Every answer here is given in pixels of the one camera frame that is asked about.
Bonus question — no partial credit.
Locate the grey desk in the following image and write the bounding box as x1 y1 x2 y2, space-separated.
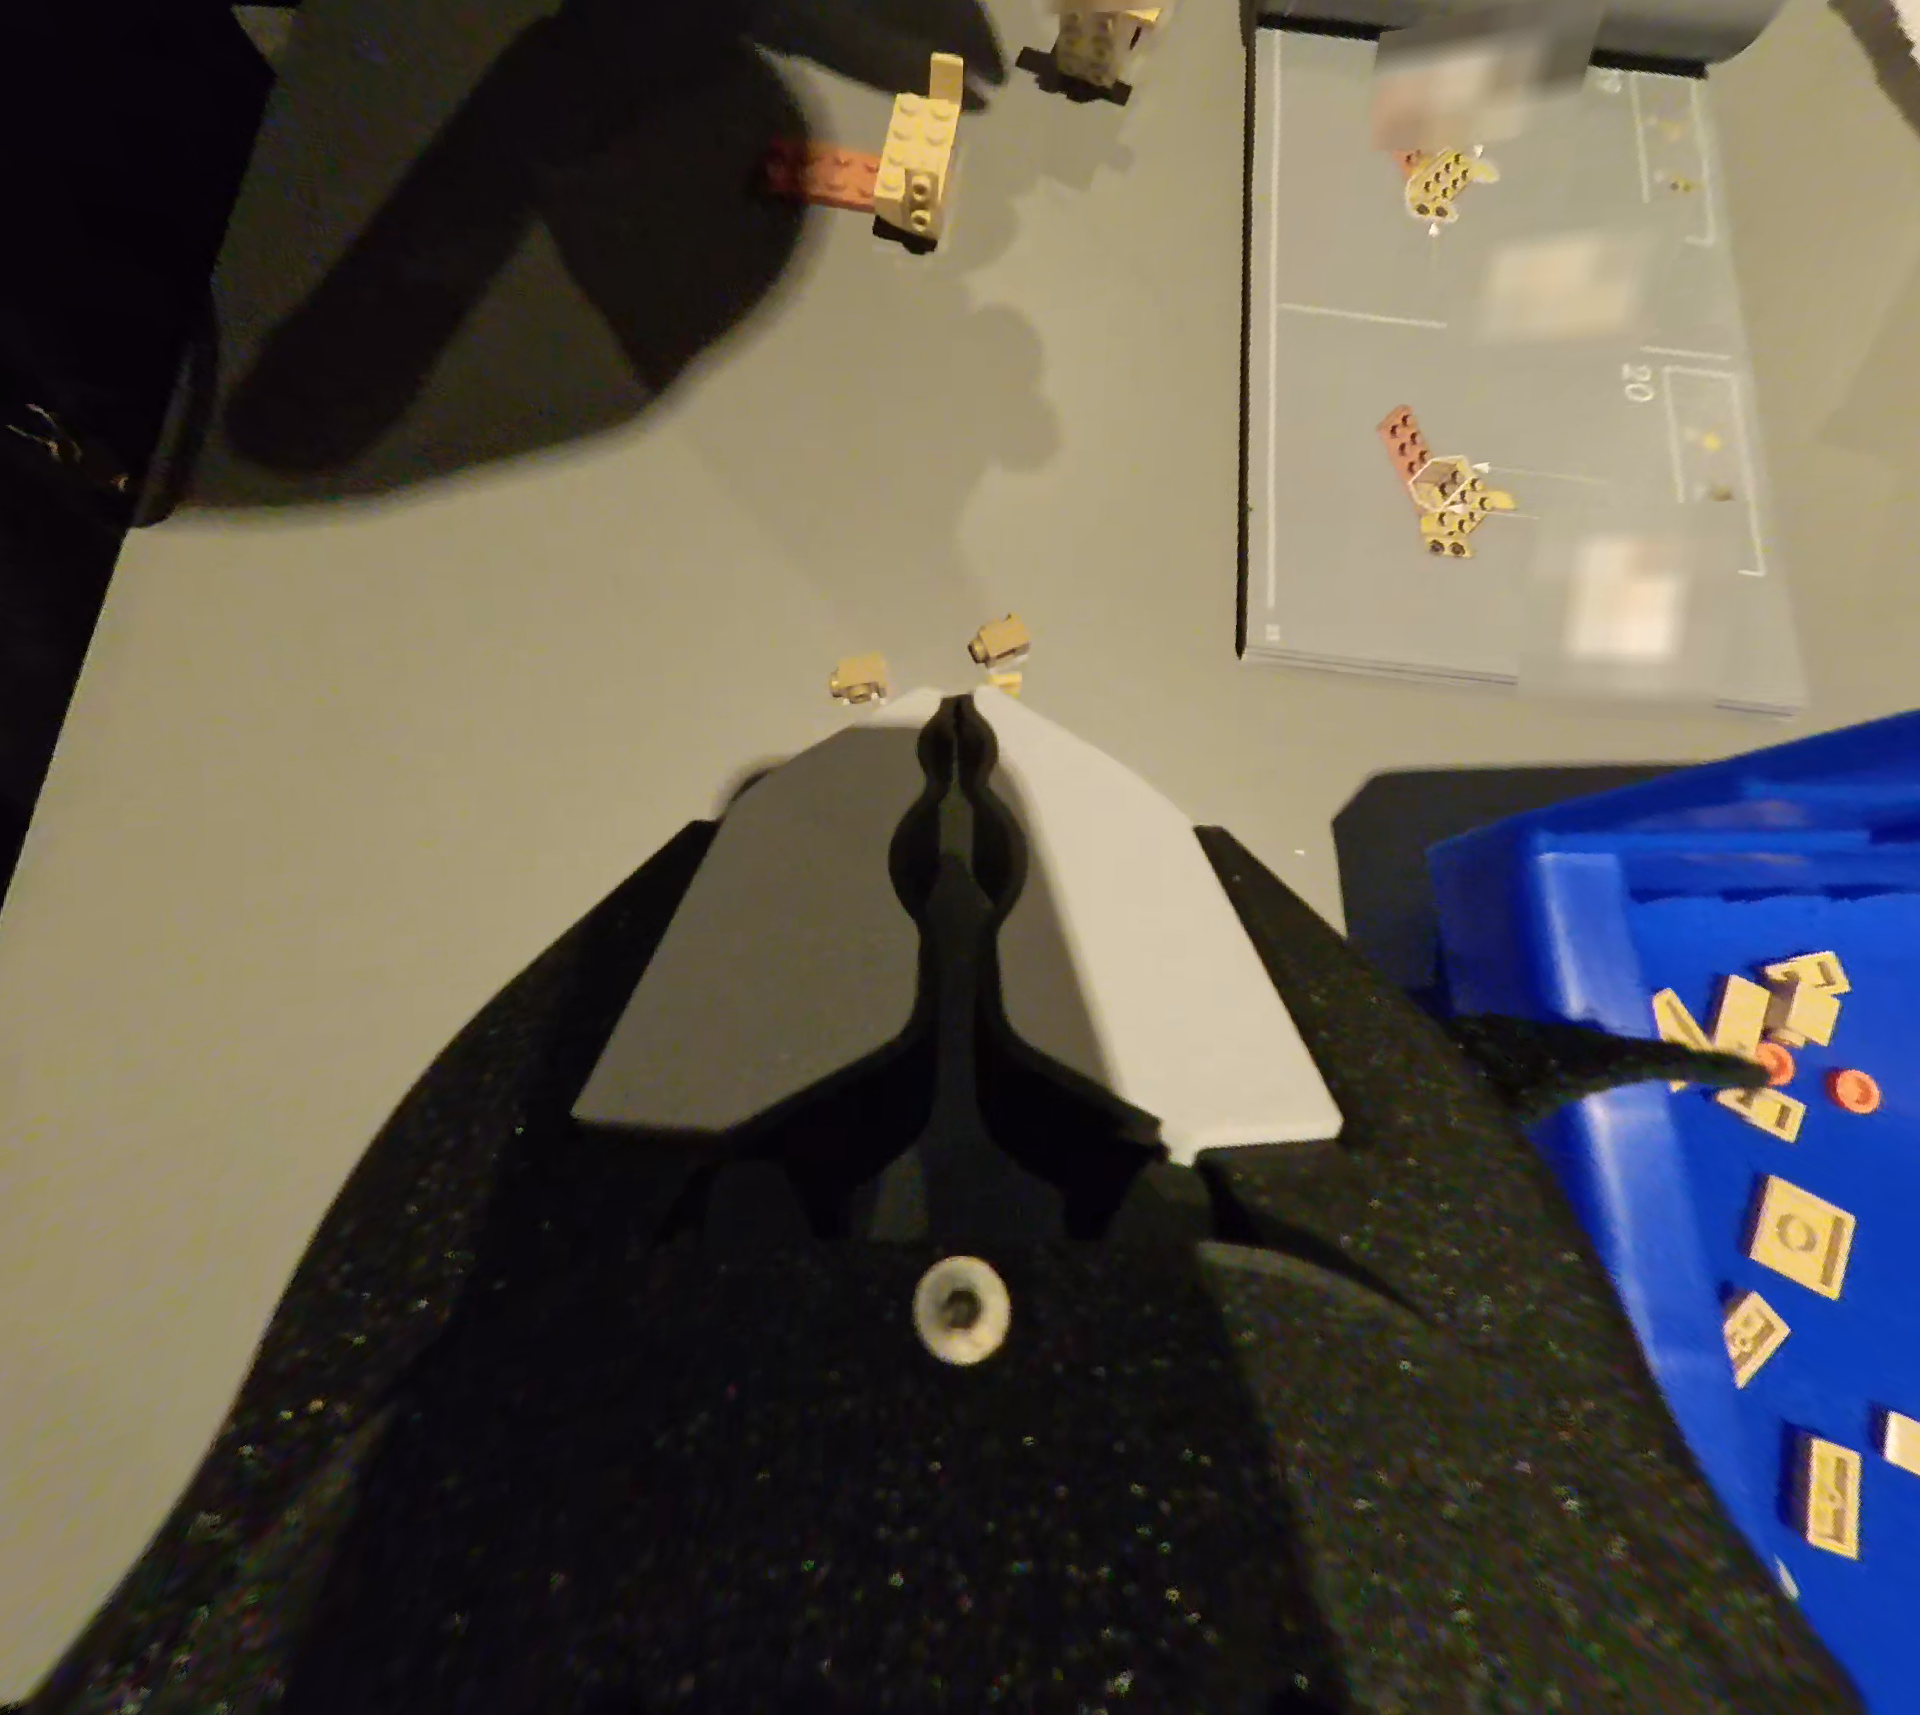
0 0 1920 1657

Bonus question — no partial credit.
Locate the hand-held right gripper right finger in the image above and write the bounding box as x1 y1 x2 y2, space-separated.
965 690 1349 1168

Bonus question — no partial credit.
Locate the grey instruction booklet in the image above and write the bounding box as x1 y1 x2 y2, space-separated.
1235 0 1837 716

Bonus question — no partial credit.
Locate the yellow toy brick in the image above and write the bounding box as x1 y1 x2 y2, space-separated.
870 52 973 248

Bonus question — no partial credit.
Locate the pile of toy bricks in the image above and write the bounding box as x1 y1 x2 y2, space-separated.
1644 952 1920 1567

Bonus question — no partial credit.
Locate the blue plastic bin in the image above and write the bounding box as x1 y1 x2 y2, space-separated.
1422 712 1920 1701

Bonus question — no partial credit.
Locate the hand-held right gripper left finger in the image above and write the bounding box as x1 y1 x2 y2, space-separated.
568 702 953 1142

